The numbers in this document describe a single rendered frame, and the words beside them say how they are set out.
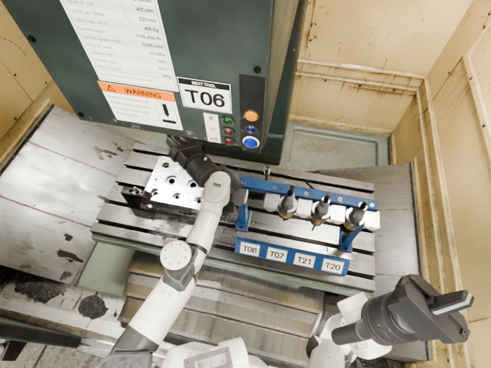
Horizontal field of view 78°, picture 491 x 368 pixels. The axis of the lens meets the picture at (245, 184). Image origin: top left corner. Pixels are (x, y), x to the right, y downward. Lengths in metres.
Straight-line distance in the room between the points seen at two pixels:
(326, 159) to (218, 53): 1.51
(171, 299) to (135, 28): 0.58
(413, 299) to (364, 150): 1.57
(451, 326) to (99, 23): 0.74
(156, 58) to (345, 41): 1.25
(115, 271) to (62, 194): 0.51
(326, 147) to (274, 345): 1.21
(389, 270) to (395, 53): 1.03
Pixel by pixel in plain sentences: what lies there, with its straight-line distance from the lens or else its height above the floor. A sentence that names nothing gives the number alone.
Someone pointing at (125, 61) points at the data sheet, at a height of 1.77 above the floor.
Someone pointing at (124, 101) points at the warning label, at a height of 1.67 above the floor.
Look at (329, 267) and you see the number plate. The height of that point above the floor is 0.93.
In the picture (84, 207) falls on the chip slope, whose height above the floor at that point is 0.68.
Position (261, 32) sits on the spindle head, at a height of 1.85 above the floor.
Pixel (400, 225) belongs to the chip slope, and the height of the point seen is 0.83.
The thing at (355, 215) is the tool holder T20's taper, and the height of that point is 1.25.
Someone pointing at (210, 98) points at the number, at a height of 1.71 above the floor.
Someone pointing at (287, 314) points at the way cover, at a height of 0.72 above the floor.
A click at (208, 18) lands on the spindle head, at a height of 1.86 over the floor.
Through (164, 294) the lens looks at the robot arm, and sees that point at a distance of 0.80.
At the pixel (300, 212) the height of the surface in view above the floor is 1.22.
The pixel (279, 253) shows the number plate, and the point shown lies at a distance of 1.23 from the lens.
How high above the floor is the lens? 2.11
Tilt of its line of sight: 58 degrees down
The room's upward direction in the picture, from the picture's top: straight up
